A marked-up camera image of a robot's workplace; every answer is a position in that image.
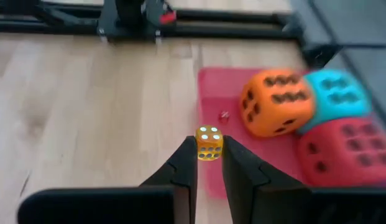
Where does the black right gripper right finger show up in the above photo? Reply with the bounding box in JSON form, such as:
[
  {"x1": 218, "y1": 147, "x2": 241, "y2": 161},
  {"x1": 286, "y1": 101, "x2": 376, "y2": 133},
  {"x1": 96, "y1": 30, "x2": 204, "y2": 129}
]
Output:
[{"x1": 222, "y1": 136, "x2": 311, "y2": 224}]

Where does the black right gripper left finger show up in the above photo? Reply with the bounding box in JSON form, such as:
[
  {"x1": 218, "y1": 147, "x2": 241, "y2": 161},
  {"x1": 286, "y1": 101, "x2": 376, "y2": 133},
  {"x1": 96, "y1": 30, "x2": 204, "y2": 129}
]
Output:
[{"x1": 139, "y1": 136, "x2": 198, "y2": 224}]

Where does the small yellow die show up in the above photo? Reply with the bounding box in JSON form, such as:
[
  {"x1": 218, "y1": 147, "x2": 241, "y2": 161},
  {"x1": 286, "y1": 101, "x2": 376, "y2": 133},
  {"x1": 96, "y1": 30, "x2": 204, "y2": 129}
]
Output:
[{"x1": 195, "y1": 125, "x2": 224, "y2": 162}]

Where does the small red die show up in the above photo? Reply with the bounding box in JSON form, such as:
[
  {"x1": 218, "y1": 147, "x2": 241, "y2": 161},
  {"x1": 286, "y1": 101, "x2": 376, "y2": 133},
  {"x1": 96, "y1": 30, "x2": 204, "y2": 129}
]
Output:
[{"x1": 218, "y1": 111, "x2": 231, "y2": 125}]

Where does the large orange foam die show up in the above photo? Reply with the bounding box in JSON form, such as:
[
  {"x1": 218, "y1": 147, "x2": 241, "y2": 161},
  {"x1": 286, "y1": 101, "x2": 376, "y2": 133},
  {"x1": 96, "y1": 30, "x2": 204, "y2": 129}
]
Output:
[{"x1": 239, "y1": 68, "x2": 316, "y2": 138}]

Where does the large red foam die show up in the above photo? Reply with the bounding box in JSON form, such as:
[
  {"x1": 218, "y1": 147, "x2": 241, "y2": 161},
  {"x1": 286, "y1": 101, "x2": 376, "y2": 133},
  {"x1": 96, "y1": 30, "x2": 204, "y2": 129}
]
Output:
[{"x1": 296, "y1": 117, "x2": 386, "y2": 187}]

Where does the large teal foam die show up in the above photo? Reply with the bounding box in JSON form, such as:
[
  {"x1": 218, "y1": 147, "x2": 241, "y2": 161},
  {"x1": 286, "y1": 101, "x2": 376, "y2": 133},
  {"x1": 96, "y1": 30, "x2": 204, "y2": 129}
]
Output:
[{"x1": 296, "y1": 68, "x2": 372, "y2": 134}]

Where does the pink plastic bin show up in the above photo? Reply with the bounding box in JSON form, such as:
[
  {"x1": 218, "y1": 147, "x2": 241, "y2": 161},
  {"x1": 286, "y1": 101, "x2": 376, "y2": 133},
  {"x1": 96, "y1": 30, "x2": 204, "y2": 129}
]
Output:
[{"x1": 197, "y1": 67, "x2": 386, "y2": 200}]

